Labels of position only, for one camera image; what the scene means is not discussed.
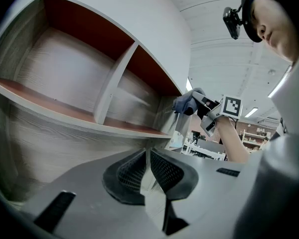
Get white tissue pack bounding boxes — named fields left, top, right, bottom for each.
left=169, top=130, right=184, bottom=149

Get white shelf rack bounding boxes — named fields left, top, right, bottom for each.
left=240, top=126, right=270, bottom=151

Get person's face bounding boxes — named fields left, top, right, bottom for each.
left=251, top=0, right=299, bottom=62

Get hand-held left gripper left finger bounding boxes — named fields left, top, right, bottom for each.
left=21, top=147, right=164, bottom=238

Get dark blue cloth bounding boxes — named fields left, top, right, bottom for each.
left=172, top=87, right=206, bottom=116

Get grey wooden shelf unit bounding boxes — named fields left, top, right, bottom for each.
left=0, top=0, right=193, bottom=209

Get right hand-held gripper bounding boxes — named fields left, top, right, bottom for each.
left=191, top=91, right=243, bottom=137

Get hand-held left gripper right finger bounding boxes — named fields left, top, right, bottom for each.
left=150, top=147, right=244, bottom=235

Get person's right forearm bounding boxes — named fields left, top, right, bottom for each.
left=215, top=115, right=252, bottom=163

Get black head strap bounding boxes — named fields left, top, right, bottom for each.
left=240, top=0, right=270, bottom=43

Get black head camera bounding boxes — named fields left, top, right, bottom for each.
left=222, top=6, right=243, bottom=40

